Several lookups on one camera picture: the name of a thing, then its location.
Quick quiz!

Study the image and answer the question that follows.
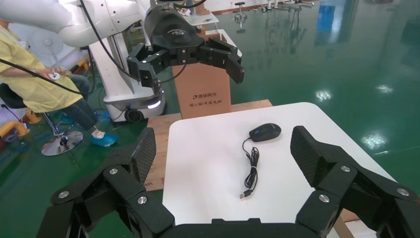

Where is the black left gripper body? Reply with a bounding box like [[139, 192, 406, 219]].
[[144, 5, 206, 68]]

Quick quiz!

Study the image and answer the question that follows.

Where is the seated person in yellow gown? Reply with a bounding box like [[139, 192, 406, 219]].
[[0, 18, 119, 147]]

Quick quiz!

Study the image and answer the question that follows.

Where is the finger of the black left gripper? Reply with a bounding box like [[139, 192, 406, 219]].
[[126, 43, 171, 90], [197, 37, 245, 85]]

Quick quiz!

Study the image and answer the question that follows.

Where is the background metal equipment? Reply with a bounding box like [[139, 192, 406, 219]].
[[259, 0, 315, 12]]

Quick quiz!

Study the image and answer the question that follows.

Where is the white electric fan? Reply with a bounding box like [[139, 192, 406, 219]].
[[31, 31, 64, 68]]

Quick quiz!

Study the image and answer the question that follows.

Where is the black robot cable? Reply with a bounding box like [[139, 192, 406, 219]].
[[0, 47, 97, 96], [78, 0, 188, 84]]

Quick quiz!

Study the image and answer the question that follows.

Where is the tall printed cardboard carton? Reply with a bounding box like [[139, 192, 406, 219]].
[[171, 24, 232, 119]]

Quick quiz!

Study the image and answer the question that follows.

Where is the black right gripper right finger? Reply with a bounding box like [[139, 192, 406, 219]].
[[290, 125, 420, 238]]

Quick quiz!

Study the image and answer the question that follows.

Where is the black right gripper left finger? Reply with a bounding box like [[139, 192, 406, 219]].
[[36, 127, 175, 238]]

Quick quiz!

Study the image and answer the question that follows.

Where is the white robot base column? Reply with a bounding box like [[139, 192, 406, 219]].
[[88, 33, 166, 124]]

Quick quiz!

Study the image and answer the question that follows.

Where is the black stool with chrome base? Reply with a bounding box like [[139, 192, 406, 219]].
[[0, 82, 84, 157]]

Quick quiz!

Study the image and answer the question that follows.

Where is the black bar stool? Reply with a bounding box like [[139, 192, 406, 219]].
[[233, 1, 248, 34]]

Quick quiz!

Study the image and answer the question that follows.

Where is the black wired computer mouse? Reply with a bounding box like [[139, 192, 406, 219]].
[[239, 123, 282, 200]]

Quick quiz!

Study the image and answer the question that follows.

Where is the white rectangular side table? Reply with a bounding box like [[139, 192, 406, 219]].
[[188, 12, 220, 28]]

